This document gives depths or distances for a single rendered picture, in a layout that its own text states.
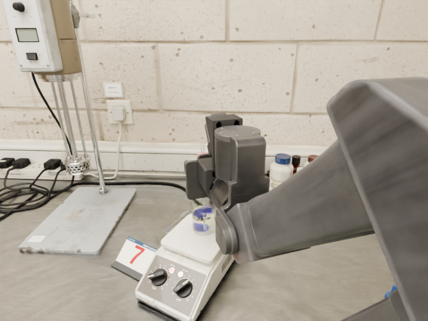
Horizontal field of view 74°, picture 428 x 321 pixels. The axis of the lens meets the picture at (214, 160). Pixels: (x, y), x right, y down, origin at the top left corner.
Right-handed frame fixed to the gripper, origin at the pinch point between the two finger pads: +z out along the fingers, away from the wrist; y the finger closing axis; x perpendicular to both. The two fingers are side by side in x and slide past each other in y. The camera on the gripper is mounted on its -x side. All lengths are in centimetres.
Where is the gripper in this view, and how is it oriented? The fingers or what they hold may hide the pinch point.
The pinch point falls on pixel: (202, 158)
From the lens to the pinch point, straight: 54.4
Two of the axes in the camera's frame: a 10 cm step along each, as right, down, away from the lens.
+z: -3.0, -3.3, 9.0
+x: 0.2, 9.4, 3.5
